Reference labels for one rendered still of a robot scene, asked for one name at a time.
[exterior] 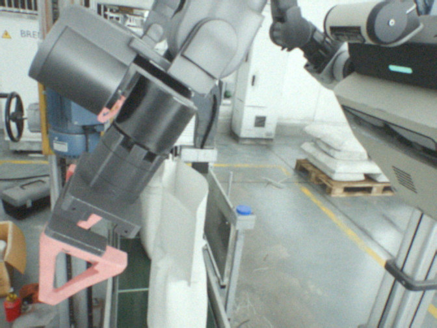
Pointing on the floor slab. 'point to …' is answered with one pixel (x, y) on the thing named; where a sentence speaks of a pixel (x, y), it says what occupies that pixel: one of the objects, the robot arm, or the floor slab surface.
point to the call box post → (234, 273)
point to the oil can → (12, 306)
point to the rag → (30, 294)
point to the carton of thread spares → (19, 248)
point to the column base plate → (51, 315)
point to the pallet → (336, 190)
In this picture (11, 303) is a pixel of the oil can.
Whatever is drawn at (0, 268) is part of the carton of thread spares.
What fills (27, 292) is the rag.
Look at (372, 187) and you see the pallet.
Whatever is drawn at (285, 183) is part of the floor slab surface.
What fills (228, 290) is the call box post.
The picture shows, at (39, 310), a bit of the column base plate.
